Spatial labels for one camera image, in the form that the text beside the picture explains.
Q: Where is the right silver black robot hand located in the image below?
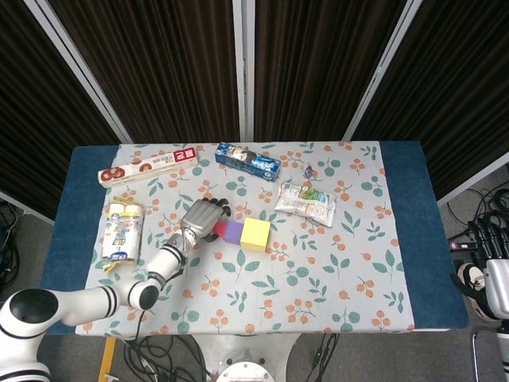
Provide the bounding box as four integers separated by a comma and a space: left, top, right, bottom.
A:
468, 217, 509, 322

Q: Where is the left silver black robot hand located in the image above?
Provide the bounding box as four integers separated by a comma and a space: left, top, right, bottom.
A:
180, 197, 233, 244

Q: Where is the purple foam cube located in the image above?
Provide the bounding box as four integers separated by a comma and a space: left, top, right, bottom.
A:
223, 221, 244, 244

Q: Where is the large yellow foam cube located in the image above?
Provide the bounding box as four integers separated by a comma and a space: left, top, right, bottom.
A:
239, 217, 272, 253

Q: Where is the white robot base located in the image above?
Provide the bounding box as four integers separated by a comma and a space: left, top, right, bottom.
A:
190, 333, 303, 382

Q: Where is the white black sneaker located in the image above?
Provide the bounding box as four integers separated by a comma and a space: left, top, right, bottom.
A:
450, 262, 498, 322

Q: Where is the long red white box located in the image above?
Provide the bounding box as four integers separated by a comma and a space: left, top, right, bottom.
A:
97, 147, 200, 189

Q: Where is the blue snack package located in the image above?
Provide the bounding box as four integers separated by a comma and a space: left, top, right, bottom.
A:
215, 142, 282, 182

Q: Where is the yellow-white bottle pack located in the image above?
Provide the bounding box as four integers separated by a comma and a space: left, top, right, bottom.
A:
99, 194, 145, 275

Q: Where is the blue table cover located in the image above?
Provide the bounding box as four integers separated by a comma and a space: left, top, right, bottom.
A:
39, 141, 470, 337

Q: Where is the silver snack packet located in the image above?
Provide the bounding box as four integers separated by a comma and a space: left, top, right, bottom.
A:
274, 181, 337, 228

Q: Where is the floral patterned tablecloth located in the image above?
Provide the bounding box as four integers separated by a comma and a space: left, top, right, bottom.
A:
75, 141, 417, 337

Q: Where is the dark pleated partition panel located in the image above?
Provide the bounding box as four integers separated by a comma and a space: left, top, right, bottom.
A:
23, 0, 255, 145
0, 0, 132, 226
232, 0, 410, 143
344, 0, 509, 206

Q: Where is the yellow floor tape strip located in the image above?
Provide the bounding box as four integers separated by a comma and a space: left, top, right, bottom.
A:
98, 337, 117, 382

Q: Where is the black floor cable bundle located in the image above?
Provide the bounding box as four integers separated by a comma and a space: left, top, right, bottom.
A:
121, 310, 212, 382
0, 201, 23, 290
447, 186, 509, 236

